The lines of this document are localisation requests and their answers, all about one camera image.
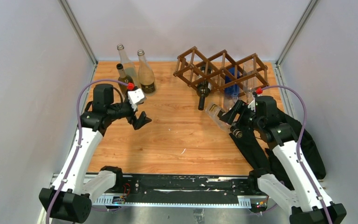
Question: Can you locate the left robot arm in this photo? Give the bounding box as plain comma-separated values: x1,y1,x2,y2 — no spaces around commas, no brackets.
39,79,151,224

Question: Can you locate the aluminium rail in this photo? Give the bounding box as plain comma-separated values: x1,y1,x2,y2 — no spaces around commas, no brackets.
47,174,330,208

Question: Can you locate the tall slim clear bottle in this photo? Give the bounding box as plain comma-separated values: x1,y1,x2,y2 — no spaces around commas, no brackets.
243,59,256,104

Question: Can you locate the clear bottle gold label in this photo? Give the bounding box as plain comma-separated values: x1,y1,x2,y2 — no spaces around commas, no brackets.
205,102,243,139

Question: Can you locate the brown wooden wine rack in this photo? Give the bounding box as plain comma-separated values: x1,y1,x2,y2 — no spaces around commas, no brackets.
173,46,269,93

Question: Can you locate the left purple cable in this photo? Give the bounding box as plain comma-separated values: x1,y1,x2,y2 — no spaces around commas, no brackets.
44,79,135,224

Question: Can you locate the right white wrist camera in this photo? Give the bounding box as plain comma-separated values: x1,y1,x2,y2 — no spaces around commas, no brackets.
248,99,255,112

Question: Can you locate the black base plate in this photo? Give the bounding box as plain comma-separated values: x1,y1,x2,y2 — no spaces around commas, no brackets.
94,174,279,205

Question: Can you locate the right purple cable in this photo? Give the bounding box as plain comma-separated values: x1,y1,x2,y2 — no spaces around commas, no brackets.
255,85,334,224

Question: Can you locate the black cloth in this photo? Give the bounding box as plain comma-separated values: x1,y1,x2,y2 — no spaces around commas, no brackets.
229,126,326,190

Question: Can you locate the dark green wine bottle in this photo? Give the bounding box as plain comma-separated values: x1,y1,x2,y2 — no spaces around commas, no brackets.
116,63,134,97

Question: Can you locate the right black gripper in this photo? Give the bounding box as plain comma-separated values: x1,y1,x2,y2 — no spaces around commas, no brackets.
220,99,264,133

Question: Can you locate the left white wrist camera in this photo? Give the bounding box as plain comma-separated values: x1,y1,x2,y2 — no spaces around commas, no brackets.
127,89,146,112

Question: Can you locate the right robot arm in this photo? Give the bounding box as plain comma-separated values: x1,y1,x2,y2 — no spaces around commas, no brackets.
214,96,347,224

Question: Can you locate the purple cable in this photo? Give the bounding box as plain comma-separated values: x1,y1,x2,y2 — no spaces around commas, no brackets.
44,79,135,224
255,85,334,224

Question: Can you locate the clear bottle black label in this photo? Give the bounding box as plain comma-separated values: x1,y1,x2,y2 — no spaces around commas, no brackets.
117,44,140,87
138,49,157,96

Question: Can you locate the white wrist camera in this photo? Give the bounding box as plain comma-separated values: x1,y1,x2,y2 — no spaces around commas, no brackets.
248,99,255,112
127,89,146,112

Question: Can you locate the dark bottle black neck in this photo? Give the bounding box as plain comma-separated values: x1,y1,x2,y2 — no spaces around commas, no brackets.
197,80,212,111

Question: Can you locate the blue label clear bottle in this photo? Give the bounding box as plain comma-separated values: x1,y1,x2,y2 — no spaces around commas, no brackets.
223,68,241,111

